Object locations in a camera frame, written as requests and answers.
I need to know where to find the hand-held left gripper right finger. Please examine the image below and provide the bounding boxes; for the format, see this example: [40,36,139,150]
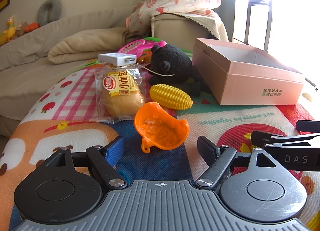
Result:
[195,136,275,189]

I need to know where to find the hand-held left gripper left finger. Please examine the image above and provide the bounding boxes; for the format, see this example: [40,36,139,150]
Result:
[48,136,128,189]

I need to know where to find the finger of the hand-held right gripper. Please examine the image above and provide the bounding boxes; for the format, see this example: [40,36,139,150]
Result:
[251,130,320,150]
[296,120,320,132]

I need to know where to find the orange plastic toy bowl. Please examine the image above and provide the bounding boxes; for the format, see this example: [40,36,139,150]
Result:
[134,102,190,153]

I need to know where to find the pink cardboard box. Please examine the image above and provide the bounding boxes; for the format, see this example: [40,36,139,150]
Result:
[192,37,306,106]

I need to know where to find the packaged bread bun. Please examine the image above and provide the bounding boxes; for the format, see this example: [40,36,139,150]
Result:
[90,63,146,124]

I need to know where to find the yellow toy corn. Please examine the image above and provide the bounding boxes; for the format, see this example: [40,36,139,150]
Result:
[149,84,193,111]

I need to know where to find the colourful printed play mat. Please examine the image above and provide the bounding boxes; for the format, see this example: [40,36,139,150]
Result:
[0,54,320,231]

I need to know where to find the white USB adapter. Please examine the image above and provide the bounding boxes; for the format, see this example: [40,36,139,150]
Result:
[97,53,137,67]

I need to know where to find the black plush toy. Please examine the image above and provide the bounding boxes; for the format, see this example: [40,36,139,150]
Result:
[147,44,212,94]

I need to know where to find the small orange toy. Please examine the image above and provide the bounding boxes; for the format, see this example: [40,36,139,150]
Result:
[137,50,152,66]

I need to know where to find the pink plastic toy basket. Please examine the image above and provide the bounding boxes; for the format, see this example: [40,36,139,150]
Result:
[117,39,167,55]

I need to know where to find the folded beige blanket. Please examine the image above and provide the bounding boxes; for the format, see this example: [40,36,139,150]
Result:
[47,26,150,65]

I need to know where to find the beige sofa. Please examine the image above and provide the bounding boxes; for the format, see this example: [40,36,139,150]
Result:
[0,11,218,144]

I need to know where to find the orange carrot plush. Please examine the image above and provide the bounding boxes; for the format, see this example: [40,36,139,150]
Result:
[24,22,40,32]

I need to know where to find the brown plush toy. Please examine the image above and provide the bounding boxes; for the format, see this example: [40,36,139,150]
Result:
[15,21,28,37]

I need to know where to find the grey neck pillow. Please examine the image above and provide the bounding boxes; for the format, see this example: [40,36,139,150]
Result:
[38,0,62,26]

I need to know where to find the yellow plush toy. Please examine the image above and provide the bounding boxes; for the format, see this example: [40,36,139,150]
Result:
[0,16,17,43]

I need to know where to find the dark window frame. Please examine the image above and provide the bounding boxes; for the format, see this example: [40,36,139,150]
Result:
[247,0,273,47]

